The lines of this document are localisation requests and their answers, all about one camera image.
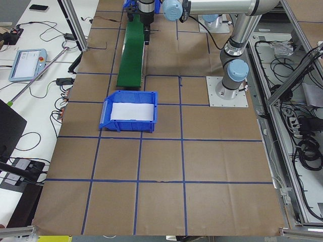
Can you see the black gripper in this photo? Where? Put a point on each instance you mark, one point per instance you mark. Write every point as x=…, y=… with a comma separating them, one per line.
x=147, y=18

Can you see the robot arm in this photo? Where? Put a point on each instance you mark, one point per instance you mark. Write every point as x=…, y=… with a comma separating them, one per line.
x=249, y=13
x=214, y=20

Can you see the blue destination bin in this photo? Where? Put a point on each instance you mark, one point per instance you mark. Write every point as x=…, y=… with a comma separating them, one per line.
x=156, y=8

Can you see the green conveyor belt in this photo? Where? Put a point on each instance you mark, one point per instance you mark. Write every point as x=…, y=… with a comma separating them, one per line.
x=130, y=70

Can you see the blue source bin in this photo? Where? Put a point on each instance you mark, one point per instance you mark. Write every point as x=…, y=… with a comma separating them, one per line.
x=124, y=96

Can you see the black power adapter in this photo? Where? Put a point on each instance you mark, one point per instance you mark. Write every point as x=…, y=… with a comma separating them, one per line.
x=64, y=81

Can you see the black smartphone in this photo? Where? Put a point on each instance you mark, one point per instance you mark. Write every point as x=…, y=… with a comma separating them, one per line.
x=35, y=7

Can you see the teach pendant tablet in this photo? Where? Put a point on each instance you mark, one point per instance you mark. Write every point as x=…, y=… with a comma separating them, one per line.
x=27, y=64

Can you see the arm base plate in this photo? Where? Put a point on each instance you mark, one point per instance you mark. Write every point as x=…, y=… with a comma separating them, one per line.
x=219, y=96
x=222, y=30

